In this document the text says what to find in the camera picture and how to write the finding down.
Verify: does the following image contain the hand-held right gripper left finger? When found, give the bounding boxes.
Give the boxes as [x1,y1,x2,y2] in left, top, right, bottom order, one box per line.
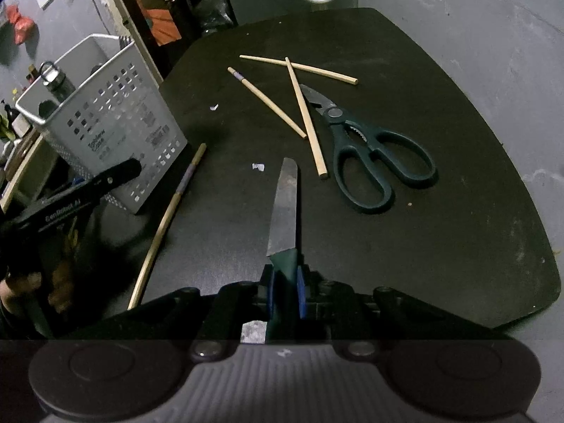
[57,265,276,358]

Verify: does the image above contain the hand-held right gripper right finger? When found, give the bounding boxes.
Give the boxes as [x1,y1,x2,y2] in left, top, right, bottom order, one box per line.
[296,265,514,358]

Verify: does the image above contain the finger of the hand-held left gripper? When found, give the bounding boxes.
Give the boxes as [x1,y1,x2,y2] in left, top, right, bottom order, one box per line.
[18,159,142,234]

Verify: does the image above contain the white perforated plastic basket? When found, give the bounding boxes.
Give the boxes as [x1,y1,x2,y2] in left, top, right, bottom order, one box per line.
[15,34,188,216]

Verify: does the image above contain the plain wooden chopstick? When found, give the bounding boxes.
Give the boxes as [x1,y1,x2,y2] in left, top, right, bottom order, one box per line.
[284,56,330,180]
[239,55,359,86]

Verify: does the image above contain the green-handled scissors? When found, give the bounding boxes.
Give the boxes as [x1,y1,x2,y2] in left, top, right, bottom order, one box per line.
[299,83,437,215]

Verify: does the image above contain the person's left hand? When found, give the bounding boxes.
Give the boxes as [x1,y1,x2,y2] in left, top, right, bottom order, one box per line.
[0,253,75,314]

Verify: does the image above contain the door poster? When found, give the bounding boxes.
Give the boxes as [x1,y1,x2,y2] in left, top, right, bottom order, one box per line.
[140,8,182,47]

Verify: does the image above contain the short purple-banded wooden chopstick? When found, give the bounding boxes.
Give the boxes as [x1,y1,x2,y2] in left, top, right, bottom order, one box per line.
[227,66,308,140]

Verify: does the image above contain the black plastic bag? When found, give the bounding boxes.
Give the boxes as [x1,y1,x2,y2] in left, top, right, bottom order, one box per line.
[194,0,237,36]

